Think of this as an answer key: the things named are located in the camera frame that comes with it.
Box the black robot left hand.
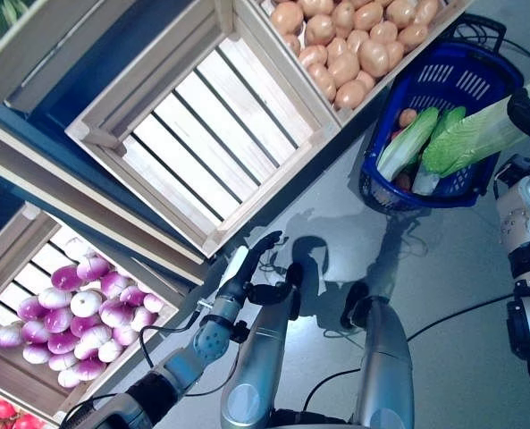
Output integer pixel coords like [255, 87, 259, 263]
[215, 231, 288, 310]

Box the blue plastic shopping basket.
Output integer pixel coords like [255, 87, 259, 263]
[358, 13, 526, 214]

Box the silver robot left leg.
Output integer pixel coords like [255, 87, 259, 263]
[219, 262, 304, 429]

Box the purple white onion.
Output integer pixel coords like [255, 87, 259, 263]
[48, 351, 79, 372]
[76, 257, 112, 282]
[142, 293, 165, 314]
[130, 307, 158, 332]
[57, 368, 81, 389]
[111, 324, 139, 348]
[70, 290, 103, 319]
[99, 271, 131, 300]
[21, 320, 51, 345]
[80, 324, 113, 352]
[63, 239, 96, 260]
[38, 287, 72, 310]
[50, 265, 83, 290]
[21, 343, 52, 366]
[43, 307, 74, 334]
[47, 330, 80, 356]
[70, 315, 103, 339]
[73, 339, 100, 361]
[119, 285, 148, 307]
[97, 339, 125, 364]
[98, 299, 136, 330]
[17, 297, 46, 322]
[75, 358, 108, 382]

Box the wooden potato crate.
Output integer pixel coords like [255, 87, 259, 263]
[246, 0, 475, 129]

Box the wooden slatted cabbage crate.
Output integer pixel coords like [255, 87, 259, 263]
[64, 0, 341, 259]

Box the wooden vegetable display stand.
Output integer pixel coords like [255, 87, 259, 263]
[0, 0, 344, 429]

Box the wooden onion crate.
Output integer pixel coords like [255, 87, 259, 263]
[0, 203, 180, 424]

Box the wooden pumpkin crate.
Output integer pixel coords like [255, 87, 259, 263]
[0, 0, 114, 90]

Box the long black floor cable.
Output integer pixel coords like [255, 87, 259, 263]
[499, 38, 530, 71]

